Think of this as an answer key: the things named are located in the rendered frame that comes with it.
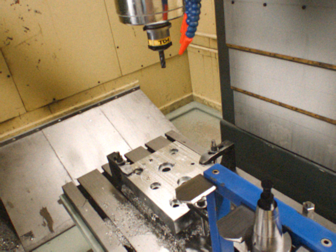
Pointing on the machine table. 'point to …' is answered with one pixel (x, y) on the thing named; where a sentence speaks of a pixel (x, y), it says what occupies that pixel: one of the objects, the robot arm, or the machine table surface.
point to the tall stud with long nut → (308, 209)
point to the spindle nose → (148, 11)
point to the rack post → (212, 199)
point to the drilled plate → (182, 219)
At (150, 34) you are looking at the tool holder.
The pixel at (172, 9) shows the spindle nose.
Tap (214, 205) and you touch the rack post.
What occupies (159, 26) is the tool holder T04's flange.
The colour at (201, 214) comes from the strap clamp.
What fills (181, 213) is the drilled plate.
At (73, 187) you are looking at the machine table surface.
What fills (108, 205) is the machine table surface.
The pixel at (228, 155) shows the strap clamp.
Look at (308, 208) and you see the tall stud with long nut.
